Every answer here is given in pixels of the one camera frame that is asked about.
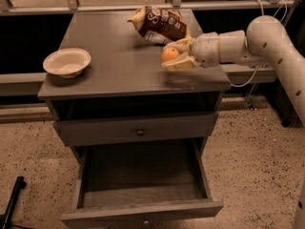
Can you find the metal middle drawer knob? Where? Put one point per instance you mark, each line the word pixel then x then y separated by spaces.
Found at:
pixel 146 222

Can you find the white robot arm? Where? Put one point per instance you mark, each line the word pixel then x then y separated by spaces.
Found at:
pixel 254 165

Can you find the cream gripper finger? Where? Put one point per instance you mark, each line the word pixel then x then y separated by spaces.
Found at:
pixel 182 45
pixel 182 62

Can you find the orange fruit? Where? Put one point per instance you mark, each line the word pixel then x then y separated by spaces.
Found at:
pixel 169 53

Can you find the black metal bar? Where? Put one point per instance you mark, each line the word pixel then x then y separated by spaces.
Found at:
pixel 19 184

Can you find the brown chip bag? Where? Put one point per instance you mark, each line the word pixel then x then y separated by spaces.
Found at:
pixel 160 26

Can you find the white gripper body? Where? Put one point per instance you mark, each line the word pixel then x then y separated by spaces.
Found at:
pixel 205 49

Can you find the dark cabinet at right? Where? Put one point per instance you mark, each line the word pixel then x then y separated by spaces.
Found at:
pixel 284 105

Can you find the grey metal railing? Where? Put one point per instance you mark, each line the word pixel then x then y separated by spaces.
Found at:
pixel 31 29

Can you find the closed grey top drawer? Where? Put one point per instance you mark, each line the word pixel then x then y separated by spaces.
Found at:
pixel 90 132

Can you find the open grey middle drawer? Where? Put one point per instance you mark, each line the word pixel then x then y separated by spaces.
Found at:
pixel 121 184

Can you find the grey wooden drawer cabinet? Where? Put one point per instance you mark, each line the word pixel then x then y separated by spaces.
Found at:
pixel 196 91

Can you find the white paper bowl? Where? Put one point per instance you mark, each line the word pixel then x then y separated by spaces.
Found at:
pixel 67 63

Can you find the round metal top drawer knob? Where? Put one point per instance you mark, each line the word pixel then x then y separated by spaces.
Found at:
pixel 140 131

